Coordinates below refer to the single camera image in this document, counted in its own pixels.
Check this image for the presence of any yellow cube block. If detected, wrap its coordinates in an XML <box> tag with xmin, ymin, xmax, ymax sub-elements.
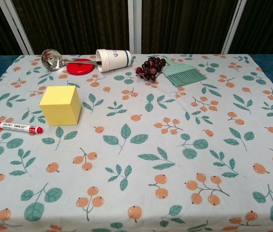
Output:
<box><xmin>39</xmin><ymin>85</ymin><xmax>82</xmax><ymax>127</ymax></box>

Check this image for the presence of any mint green hand brush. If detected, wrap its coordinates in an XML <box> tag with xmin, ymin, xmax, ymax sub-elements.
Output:
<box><xmin>160</xmin><ymin>55</ymin><xmax>207</xmax><ymax>87</ymax></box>

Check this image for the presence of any white marker with red caps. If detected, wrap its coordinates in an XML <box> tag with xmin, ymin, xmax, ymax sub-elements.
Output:
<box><xmin>0</xmin><ymin>120</ymin><xmax>45</xmax><ymax>134</ymax></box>

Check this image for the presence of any dark purple grape bunch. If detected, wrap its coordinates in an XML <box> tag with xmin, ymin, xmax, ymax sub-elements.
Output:
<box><xmin>135</xmin><ymin>56</ymin><xmax>167</xmax><ymax>83</ymax></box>

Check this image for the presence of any white paper cup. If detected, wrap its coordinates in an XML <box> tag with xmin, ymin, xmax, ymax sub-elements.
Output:
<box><xmin>95</xmin><ymin>49</ymin><xmax>132</xmax><ymax>73</ymax></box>

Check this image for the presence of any floral print tablecloth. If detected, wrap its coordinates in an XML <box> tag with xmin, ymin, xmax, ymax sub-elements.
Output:
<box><xmin>0</xmin><ymin>53</ymin><xmax>273</xmax><ymax>232</ymax></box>

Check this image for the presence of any stainless steel ladle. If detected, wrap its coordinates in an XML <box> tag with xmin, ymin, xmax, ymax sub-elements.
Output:
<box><xmin>41</xmin><ymin>49</ymin><xmax>103</xmax><ymax>71</ymax></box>

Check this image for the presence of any red round lid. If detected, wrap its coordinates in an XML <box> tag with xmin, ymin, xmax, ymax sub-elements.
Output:
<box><xmin>66</xmin><ymin>58</ymin><xmax>95</xmax><ymax>76</ymax></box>

